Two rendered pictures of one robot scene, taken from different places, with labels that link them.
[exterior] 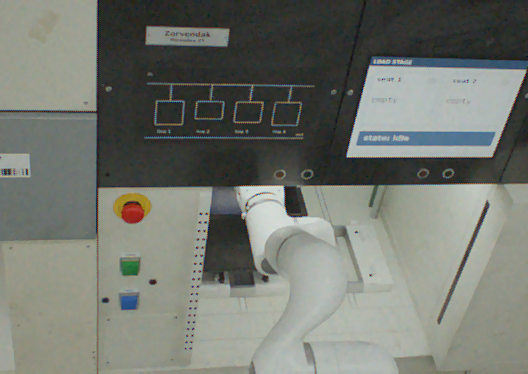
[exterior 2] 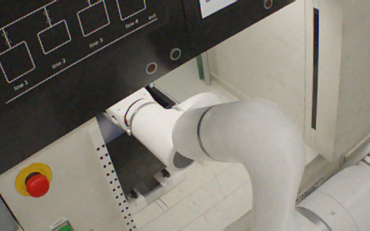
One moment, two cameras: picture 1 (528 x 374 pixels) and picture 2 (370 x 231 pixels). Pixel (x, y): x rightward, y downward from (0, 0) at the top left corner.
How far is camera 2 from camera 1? 0.68 m
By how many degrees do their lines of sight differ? 11
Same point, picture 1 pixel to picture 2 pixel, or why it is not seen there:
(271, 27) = not seen: outside the picture
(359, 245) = not seen: hidden behind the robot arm
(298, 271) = (246, 142)
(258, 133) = (112, 36)
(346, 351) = (341, 191)
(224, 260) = (129, 179)
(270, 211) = (151, 113)
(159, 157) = (31, 115)
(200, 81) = (30, 9)
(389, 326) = not seen: hidden behind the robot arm
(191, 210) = (88, 150)
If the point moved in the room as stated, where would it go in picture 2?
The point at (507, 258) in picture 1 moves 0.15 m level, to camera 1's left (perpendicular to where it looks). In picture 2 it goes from (351, 44) to (297, 64)
